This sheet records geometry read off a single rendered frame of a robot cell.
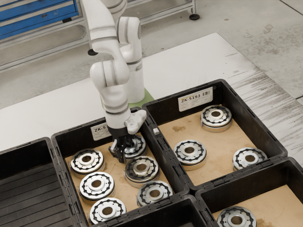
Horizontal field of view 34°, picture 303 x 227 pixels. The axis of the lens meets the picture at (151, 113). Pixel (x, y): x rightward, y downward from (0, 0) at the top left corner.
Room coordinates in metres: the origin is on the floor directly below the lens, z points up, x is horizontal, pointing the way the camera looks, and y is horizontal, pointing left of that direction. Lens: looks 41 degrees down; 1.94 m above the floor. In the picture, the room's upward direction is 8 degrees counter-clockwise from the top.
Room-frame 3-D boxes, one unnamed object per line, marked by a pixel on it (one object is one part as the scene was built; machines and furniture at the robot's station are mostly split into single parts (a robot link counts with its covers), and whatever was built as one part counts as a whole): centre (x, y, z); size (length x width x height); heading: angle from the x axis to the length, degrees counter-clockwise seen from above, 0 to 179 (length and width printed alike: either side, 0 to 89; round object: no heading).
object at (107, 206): (0.85, 0.16, 0.86); 0.05 x 0.05 x 0.01
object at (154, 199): (0.89, 0.02, 0.86); 0.05 x 0.05 x 0.01
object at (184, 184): (0.98, 0.12, 0.92); 0.40 x 0.30 x 0.02; 16
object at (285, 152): (1.06, -0.17, 0.92); 0.40 x 0.30 x 0.02; 16
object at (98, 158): (1.07, 0.22, 0.86); 0.10 x 0.10 x 0.01
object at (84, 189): (0.96, 0.19, 0.86); 0.10 x 0.10 x 0.01
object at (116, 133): (1.08, 0.10, 0.95); 0.08 x 0.08 x 0.09
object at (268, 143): (1.06, -0.17, 0.87); 0.40 x 0.30 x 0.11; 16
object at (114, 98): (1.08, 0.11, 1.12); 0.09 x 0.07 x 0.15; 93
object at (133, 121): (1.07, 0.08, 1.03); 0.11 x 0.09 x 0.06; 61
